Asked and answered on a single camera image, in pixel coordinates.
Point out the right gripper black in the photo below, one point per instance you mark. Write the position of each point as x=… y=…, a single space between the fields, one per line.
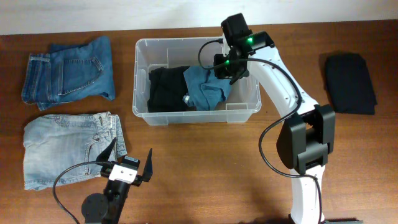
x=219 y=73

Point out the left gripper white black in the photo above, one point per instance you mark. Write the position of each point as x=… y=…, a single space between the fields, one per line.
x=137 y=179

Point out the blue shirt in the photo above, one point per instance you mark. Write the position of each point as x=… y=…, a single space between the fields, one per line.
x=204 y=90

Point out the clear plastic storage bin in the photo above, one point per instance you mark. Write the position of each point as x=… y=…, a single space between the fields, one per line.
x=243 y=101

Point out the black garment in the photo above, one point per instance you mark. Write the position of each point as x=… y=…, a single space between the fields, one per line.
x=167 y=89
x=349 y=84

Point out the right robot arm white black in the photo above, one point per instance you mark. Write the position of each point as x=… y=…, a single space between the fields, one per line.
x=308 y=129

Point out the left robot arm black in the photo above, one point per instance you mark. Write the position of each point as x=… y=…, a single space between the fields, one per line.
x=106 y=207

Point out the light blue folded jeans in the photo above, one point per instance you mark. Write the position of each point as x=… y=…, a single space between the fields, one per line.
x=55 y=142

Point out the dark blue folded jeans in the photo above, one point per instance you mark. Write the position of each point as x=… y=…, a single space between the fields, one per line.
x=69 y=73

